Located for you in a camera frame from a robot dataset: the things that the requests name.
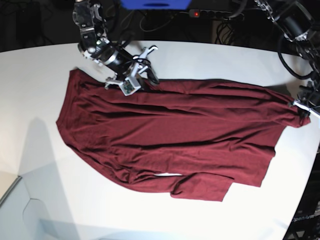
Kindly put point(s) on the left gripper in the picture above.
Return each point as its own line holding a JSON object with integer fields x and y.
{"x": 308, "y": 99}

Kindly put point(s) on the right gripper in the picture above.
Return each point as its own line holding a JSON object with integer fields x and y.
{"x": 125, "y": 65}

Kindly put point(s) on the dark red t-shirt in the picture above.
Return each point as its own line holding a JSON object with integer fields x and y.
{"x": 190, "y": 138}

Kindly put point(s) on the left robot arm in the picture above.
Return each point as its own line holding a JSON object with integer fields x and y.
{"x": 299, "y": 28}

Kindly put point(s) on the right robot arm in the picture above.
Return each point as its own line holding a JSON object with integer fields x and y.
{"x": 96, "y": 46}

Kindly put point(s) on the blue box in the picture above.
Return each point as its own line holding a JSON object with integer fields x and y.
{"x": 155, "y": 4}

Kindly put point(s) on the black power strip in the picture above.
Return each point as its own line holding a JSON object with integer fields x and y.
{"x": 214, "y": 15}

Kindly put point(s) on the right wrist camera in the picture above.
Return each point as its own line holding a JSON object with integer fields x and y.
{"x": 129, "y": 86}

